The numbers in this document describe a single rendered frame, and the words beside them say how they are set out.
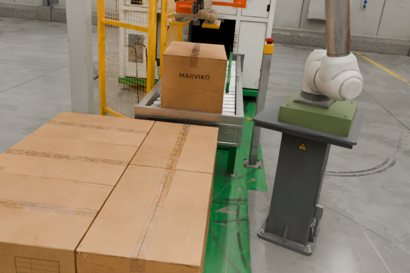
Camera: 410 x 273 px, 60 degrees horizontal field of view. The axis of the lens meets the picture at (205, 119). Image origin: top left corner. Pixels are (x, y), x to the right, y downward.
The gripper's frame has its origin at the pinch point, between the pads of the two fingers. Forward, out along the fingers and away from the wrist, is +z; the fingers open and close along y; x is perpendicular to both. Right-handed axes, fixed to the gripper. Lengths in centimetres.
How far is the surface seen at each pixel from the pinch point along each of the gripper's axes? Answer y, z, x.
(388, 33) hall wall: -469, 71, -912
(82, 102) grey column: 100, 92, -118
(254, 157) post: -50, 119, -102
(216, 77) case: -14, 44, -53
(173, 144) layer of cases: 4, 72, -9
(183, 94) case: 5, 57, -51
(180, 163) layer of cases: -3, 72, 12
